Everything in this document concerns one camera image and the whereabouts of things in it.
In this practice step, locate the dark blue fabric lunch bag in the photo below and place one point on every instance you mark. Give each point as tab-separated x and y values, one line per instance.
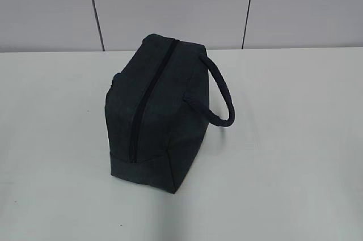
158	108

